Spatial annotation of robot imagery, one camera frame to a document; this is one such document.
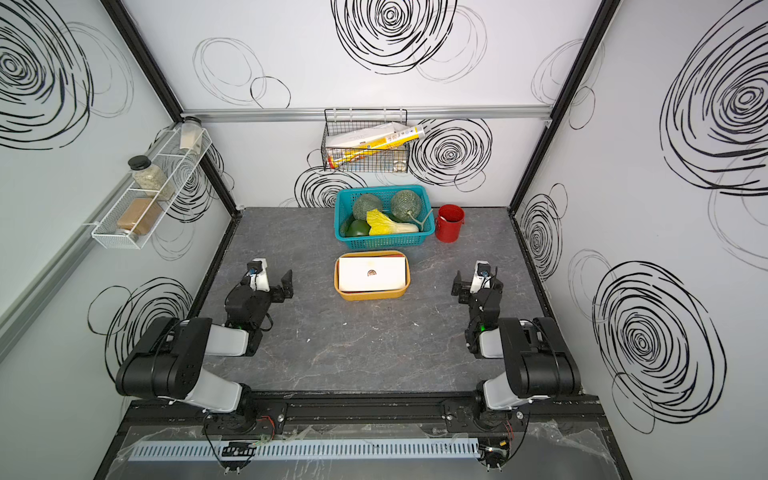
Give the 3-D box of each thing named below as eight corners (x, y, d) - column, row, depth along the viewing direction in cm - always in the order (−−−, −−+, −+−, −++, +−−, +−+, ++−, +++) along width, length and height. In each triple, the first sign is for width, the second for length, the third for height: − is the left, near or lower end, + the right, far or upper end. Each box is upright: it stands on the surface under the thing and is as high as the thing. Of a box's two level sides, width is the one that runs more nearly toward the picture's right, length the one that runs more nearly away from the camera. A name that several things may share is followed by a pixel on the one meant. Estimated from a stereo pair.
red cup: (435, 243, 112) (439, 223, 104) (432, 224, 118) (436, 204, 110) (461, 243, 112) (467, 223, 104) (457, 224, 118) (462, 204, 110)
